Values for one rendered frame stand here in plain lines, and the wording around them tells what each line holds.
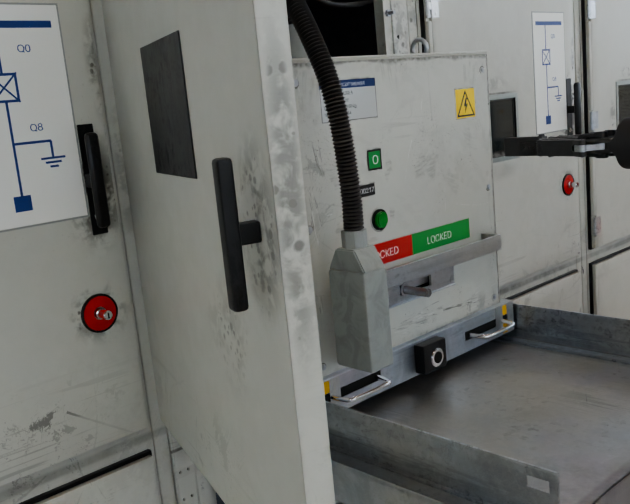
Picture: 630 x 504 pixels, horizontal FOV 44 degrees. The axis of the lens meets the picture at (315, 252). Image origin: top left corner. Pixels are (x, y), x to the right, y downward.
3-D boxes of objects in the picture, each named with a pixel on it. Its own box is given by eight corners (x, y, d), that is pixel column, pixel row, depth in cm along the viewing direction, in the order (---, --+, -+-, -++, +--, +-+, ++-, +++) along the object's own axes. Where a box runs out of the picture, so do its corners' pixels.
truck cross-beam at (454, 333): (514, 329, 149) (513, 299, 148) (311, 426, 114) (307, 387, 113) (492, 326, 153) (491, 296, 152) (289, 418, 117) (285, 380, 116)
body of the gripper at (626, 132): (638, 172, 108) (576, 172, 115) (663, 164, 114) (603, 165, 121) (637, 118, 107) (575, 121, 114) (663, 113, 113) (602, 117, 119)
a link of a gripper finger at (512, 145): (545, 155, 123) (542, 155, 123) (507, 156, 128) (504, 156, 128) (544, 136, 122) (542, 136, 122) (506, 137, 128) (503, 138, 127)
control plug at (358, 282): (395, 364, 111) (385, 244, 107) (372, 374, 107) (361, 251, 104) (356, 355, 116) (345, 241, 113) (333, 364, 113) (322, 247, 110)
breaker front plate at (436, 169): (504, 310, 147) (491, 53, 138) (321, 391, 115) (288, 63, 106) (498, 309, 148) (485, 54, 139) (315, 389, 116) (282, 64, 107)
